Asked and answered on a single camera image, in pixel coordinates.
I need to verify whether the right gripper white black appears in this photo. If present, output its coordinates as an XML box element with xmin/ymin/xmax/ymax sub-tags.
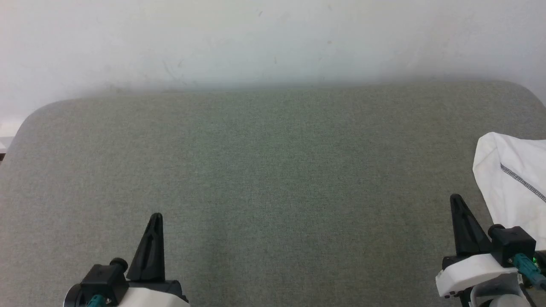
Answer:
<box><xmin>435</xmin><ymin>194</ymin><xmax>546</xmax><ymax>300</ymax></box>

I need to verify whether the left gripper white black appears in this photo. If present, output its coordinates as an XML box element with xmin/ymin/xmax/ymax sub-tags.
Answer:
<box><xmin>63</xmin><ymin>213</ymin><xmax>191</xmax><ymax>307</ymax></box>

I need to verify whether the white t-shirt with grey stitching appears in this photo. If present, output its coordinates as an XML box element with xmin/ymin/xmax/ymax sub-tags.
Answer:
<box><xmin>472</xmin><ymin>132</ymin><xmax>546</xmax><ymax>252</ymax></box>

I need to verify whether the right arm teal plug cable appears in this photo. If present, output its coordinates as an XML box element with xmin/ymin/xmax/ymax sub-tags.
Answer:
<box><xmin>511</xmin><ymin>253</ymin><xmax>546</xmax><ymax>291</ymax></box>

